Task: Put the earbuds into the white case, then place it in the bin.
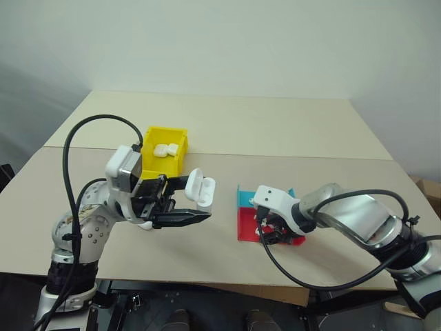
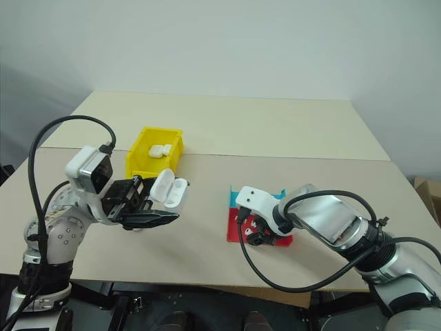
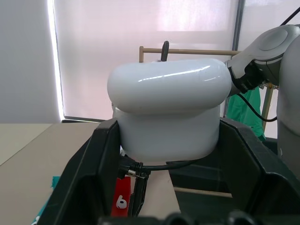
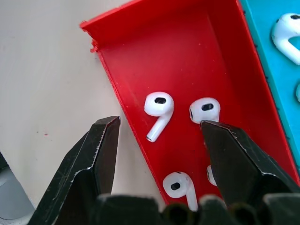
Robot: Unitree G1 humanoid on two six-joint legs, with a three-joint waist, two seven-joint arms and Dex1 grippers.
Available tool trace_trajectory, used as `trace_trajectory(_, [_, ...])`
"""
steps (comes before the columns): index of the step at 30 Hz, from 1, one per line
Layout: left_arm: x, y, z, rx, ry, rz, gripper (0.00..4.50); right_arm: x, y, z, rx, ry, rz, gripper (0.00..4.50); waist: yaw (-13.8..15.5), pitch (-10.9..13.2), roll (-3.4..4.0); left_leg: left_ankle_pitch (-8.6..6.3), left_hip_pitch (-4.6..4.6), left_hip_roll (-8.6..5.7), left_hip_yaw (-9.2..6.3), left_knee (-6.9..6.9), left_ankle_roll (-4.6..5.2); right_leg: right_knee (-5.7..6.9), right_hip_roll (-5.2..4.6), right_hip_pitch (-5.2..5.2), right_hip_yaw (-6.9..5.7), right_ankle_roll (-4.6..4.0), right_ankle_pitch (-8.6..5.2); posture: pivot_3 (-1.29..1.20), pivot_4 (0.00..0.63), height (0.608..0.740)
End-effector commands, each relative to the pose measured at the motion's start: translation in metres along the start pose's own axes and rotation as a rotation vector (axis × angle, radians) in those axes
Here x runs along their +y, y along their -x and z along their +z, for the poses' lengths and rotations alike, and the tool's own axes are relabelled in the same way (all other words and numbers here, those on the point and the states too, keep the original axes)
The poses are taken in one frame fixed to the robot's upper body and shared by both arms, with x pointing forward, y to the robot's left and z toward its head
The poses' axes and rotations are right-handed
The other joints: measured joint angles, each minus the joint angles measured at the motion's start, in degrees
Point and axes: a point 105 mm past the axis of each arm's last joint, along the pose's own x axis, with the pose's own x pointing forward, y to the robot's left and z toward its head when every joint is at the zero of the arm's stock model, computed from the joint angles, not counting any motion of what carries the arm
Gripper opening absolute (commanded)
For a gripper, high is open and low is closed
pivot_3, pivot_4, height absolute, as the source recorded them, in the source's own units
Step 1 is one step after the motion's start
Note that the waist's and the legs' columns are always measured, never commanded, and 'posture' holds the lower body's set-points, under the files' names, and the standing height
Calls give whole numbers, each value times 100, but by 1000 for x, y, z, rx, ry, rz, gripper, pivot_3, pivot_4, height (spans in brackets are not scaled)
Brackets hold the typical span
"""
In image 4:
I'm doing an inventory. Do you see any red plastic tray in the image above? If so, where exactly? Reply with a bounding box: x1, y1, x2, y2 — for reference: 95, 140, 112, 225
79, 0, 300, 211

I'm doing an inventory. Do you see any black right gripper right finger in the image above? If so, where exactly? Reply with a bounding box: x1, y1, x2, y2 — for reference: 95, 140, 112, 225
200, 120, 300, 207

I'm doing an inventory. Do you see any blue plastic tray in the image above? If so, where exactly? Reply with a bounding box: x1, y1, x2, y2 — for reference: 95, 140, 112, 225
240, 0, 300, 168

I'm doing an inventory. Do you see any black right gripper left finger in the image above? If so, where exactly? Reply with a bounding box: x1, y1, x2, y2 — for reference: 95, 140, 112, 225
27, 115, 121, 225

